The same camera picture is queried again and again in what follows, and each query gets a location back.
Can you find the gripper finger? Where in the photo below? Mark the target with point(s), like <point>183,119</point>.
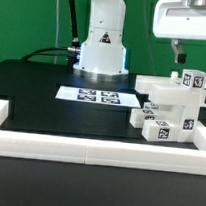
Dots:
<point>180,56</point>

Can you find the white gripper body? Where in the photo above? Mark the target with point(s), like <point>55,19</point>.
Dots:
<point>180,19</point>

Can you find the white tagged cube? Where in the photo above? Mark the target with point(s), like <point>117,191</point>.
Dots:
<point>193,79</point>

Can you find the white chair back frame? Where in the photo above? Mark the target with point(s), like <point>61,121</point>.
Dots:
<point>169,91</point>

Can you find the white chair seat part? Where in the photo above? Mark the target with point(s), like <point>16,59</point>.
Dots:
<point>185,117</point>

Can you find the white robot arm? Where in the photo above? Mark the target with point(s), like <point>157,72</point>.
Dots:
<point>102,54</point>

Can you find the white tag sheet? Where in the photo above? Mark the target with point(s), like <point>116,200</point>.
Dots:
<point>98,97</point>

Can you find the white U-shaped fence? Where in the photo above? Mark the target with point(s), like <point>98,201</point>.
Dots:
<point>110,154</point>

